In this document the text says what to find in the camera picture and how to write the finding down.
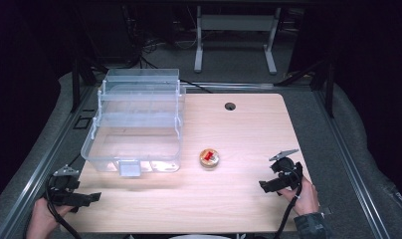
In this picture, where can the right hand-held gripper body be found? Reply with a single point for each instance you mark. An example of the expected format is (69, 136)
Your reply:
(287, 169)

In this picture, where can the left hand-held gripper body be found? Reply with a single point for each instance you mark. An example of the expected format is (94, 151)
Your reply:
(63, 182)

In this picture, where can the clear plastic tiered storage box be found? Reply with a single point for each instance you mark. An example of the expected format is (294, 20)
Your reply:
(136, 146)

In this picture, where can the person's right hand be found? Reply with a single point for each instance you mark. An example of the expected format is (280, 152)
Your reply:
(303, 199)

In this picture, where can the person's left hand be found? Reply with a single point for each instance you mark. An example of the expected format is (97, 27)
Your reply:
(43, 219)

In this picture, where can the black metal stand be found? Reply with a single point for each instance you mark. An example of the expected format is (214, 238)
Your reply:
(79, 83)
(318, 79)

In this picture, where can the aluminium floor rail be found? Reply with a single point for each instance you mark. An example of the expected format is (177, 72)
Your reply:
(40, 166)
(351, 162)
(227, 85)

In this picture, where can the grey metal desk frame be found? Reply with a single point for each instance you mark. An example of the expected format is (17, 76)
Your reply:
(235, 25)

